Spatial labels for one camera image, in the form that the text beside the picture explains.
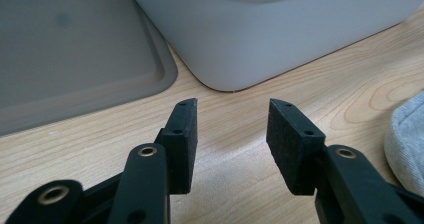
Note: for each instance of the grey cloth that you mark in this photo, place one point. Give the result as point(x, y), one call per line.
point(408, 144)

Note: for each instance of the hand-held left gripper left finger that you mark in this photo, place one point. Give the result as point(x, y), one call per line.
point(181, 144)

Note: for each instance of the white divided storage box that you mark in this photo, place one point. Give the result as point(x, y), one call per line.
point(266, 34)

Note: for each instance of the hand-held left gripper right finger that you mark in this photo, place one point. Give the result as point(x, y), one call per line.
point(290, 150)

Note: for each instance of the grey translucent plastic lid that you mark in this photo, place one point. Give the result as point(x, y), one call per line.
point(76, 50)

